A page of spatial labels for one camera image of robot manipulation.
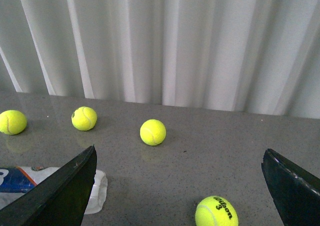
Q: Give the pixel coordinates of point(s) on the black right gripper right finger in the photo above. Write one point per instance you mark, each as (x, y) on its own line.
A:
(295, 191)

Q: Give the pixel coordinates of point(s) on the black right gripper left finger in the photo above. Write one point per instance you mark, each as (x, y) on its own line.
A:
(59, 200)

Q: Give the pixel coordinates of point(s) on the Wilson tennis ball can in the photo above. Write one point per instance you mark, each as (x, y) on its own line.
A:
(15, 181)

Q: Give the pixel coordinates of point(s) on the yellow tennis ball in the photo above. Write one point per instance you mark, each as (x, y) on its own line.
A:
(84, 118)
(12, 122)
(153, 132)

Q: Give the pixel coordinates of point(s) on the Wilson 3 tennis ball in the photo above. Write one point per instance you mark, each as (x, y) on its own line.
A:
(215, 211)

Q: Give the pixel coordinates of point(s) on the white pleated curtain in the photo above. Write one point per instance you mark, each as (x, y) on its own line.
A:
(255, 56)

